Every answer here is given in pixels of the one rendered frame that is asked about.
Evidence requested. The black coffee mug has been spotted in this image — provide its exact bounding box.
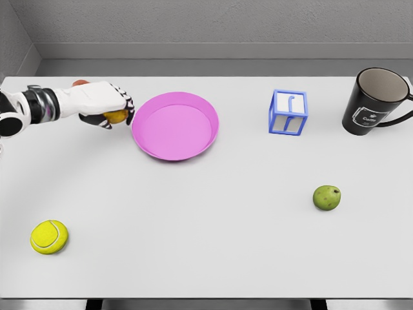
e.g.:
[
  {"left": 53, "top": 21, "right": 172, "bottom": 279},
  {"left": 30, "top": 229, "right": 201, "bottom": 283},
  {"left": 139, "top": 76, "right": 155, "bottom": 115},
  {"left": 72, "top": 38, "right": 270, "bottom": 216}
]
[{"left": 341, "top": 67, "right": 413, "bottom": 138}]

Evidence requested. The green pear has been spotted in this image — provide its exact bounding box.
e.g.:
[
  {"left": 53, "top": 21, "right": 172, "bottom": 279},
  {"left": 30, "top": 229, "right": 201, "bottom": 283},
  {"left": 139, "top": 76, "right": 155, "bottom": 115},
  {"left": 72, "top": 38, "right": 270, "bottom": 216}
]
[{"left": 312, "top": 185, "right": 342, "bottom": 212}]

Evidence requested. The yellow lemon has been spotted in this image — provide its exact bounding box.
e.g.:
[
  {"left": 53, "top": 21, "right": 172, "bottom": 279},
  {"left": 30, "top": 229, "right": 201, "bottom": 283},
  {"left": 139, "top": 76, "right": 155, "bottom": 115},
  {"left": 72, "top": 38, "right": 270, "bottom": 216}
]
[{"left": 103, "top": 110, "right": 128, "bottom": 125}]

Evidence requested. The pink plate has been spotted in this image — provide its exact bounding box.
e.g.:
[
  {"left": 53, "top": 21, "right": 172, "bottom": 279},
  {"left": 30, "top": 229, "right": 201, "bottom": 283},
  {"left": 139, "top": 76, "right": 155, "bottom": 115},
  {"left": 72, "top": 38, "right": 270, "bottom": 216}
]
[{"left": 131, "top": 91, "right": 220, "bottom": 161}]

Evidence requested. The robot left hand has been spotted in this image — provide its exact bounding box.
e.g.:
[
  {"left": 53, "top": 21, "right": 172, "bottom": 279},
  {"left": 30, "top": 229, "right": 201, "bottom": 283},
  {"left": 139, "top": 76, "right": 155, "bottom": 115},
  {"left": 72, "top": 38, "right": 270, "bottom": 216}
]
[{"left": 73, "top": 81, "right": 135, "bottom": 130}]

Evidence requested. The blue and white letter block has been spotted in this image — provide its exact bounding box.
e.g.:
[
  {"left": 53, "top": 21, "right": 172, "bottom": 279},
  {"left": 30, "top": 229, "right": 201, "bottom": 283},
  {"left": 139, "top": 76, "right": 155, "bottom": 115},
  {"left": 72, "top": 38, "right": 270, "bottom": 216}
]
[{"left": 267, "top": 89, "right": 309, "bottom": 137}]

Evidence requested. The yellow tennis ball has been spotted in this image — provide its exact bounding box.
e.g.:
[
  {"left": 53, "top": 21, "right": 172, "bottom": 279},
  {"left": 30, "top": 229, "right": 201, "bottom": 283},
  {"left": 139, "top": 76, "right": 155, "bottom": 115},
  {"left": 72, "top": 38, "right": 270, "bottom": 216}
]
[{"left": 30, "top": 220, "right": 69, "bottom": 256}]

